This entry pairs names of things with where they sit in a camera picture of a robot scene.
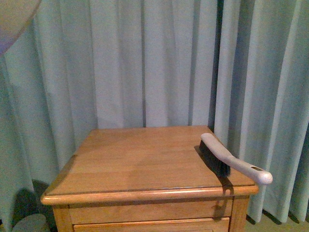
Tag beige plastic dustpan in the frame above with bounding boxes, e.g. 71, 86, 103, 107
0, 0, 41, 54

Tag beige hand brush black bristles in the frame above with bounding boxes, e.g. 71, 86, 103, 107
199, 133, 273, 186

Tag wooden nightstand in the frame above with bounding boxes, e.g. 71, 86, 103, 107
41, 126, 258, 232

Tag light green curtain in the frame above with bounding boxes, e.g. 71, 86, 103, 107
0, 0, 309, 232

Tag wooden nightstand drawer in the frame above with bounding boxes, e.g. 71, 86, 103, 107
73, 217, 229, 232

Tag white cylindrical appliance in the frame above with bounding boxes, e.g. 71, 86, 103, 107
12, 214, 50, 232

